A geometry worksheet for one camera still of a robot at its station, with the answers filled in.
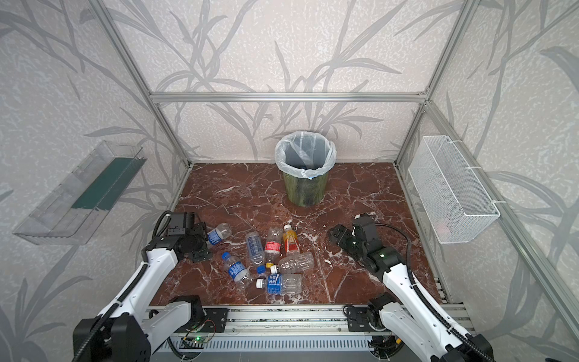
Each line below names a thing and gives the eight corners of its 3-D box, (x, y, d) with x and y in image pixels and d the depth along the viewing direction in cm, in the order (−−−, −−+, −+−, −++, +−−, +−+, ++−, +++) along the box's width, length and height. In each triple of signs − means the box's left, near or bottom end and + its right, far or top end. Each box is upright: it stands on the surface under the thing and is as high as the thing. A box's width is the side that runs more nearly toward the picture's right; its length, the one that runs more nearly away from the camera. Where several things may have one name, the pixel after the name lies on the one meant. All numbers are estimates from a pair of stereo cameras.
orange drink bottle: (286, 258, 89) (285, 252, 85) (281, 231, 97) (280, 224, 93) (300, 255, 90) (300, 249, 86) (294, 228, 98) (294, 221, 93)
